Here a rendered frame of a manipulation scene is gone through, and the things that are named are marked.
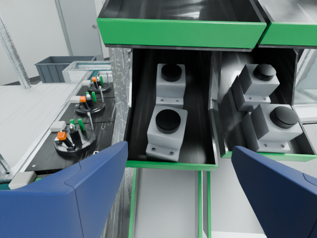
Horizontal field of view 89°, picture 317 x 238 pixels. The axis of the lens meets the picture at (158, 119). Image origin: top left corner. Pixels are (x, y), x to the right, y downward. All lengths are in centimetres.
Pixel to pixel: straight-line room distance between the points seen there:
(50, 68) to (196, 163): 225
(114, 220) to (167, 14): 43
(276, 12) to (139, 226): 41
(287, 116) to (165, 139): 16
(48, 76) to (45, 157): 184
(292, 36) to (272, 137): 12
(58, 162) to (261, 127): 56
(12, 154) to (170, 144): 80
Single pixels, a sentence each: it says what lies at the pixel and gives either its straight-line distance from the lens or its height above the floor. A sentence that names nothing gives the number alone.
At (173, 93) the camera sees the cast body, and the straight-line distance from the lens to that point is 25.
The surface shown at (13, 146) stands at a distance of 98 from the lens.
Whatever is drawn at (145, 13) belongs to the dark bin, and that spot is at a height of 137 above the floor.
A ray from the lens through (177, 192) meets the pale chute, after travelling 38.
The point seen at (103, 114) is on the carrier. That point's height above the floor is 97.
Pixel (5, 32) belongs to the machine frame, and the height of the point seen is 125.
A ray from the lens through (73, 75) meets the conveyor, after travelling 155.
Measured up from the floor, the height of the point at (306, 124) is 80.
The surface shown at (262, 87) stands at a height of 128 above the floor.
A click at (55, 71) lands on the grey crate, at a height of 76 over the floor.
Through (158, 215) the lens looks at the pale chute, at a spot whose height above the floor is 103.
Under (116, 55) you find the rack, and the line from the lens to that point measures 27.
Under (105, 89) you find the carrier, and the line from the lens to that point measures 102.
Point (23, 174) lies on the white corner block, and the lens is 60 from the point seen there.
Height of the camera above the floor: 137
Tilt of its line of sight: 33 degrees down
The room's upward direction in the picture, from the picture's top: 2 degrees clockwise
